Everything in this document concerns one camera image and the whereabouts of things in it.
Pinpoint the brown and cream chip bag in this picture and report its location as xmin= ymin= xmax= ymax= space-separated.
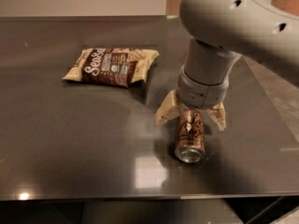
xmin=63 ymin=48 xmax=159 ymax=88

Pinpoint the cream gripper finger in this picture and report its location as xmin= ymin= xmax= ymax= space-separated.
xmin=154 ymin=90 xmax=181 ymax=126
xmin=207 ymin=102 xmax=226 ymax=132

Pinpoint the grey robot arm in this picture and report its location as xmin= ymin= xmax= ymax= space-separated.
xmin=155 ymin=0 xmax=299 ymax=130

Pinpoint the orange soda can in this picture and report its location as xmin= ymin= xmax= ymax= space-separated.
xmin=175 ymin=108 xmax=206 ymax=163

